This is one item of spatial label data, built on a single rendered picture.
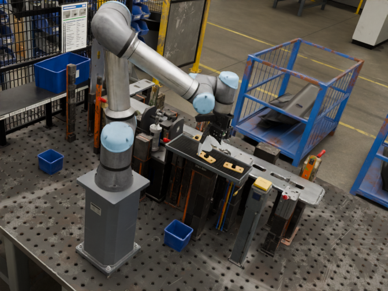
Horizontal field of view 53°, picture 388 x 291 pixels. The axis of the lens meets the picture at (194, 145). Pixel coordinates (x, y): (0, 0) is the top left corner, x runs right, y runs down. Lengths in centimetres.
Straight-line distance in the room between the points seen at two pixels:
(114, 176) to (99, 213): 17
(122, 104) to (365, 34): 841
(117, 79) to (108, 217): 53
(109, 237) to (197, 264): 45
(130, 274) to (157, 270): 12
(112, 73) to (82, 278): 85
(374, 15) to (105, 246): 851
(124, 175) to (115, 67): 40
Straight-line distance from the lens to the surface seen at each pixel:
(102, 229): 163
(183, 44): 534
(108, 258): 174
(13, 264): 222
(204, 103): 134
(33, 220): 201
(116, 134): 144
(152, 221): 200
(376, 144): 357
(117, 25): 129
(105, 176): 151
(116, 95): 150
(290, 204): 180
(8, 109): 221
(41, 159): 224
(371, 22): 957
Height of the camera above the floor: 208
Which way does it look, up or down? 32 degrees down
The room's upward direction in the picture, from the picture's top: 11 degrees clockwise
